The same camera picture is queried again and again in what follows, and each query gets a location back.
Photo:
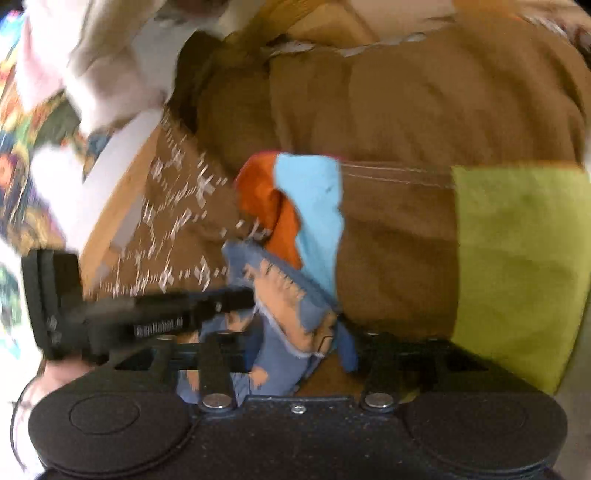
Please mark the jellyfish wall poster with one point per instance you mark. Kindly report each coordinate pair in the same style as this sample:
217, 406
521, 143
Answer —
14, 37

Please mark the swirly sea wall poster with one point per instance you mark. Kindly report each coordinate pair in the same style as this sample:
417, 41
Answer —
27, 207

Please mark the whale and ship wall poster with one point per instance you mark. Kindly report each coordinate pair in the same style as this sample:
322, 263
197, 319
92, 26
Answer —
60, 122

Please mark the blond child wall poster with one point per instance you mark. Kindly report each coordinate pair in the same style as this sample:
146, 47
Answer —
9, 300

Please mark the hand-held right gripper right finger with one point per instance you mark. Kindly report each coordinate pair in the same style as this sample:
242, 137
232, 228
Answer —
383, 364

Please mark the brown colour block quilt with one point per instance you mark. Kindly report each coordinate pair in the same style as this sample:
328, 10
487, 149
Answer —
415, 115

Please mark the blue pants with orange print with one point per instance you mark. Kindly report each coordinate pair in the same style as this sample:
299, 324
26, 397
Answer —
277, 350

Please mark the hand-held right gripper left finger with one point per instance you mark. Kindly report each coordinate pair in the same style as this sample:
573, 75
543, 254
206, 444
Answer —
214, 369

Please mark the brown printed blanket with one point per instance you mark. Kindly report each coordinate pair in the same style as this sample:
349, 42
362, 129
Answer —
175, 207

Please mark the white hanging garment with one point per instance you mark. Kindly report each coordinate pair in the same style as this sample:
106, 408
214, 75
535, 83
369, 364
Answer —
115, 55

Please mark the pink hanging cloth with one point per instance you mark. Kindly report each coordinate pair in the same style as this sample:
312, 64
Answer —
39, 60

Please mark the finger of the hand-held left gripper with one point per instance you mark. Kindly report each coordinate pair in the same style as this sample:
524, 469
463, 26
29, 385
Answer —
217, 302

